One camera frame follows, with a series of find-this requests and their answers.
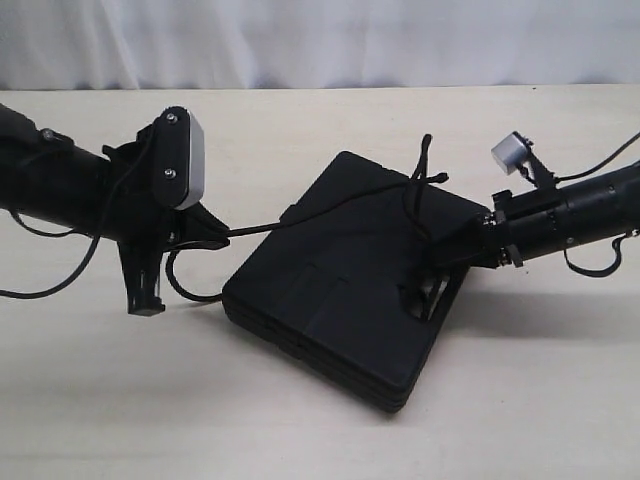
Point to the white backdrop curtain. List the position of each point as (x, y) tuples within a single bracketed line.
[(69, 45)]

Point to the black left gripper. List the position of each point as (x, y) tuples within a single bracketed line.
[(152, 177)]

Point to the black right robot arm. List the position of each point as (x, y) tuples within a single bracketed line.
[(599, 208)]

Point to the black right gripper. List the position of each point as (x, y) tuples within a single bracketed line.
[(521, 228)]

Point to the black plastic carrying case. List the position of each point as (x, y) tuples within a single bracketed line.
[(327, 289)]

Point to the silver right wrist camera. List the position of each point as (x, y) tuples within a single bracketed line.
[(512, 153)]

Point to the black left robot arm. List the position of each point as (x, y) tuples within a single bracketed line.
[(45, 175)]

